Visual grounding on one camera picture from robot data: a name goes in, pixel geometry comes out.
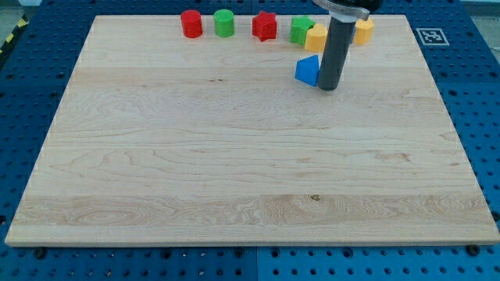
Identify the blue triangle block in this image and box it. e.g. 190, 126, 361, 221
295, 55, 320, 87

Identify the green cube block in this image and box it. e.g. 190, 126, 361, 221
290, 16, 315, 46

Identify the yellow heart block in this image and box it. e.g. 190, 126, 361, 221
304, 23, 328, 52

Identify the white fiducial marker tag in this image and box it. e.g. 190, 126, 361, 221
416, 27, 449, 46

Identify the red star block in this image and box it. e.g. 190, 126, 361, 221
252, 11, 277, 41

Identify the black board stop bolt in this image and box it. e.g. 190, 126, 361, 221
466, 244, 481, 257
33, 247, 47, 260

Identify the wooden board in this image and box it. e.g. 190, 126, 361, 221
5, 15, 499, 247

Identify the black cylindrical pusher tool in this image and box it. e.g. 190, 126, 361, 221
317, 17, 355, 91

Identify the yellow hexagon block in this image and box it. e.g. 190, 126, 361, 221
353, 18, 375, 45

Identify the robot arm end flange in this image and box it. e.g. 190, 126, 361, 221
312, 0, 384, 23

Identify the black board stop bolt left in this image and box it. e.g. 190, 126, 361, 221
33, 247, 47, 260

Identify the green cylinder block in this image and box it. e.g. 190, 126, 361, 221
213, 9, 234, 37

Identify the black board stop bolt right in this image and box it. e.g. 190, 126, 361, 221
466, 244, 481, 257

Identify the red cylinder block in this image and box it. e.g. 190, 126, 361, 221
180, 9, 203, 38

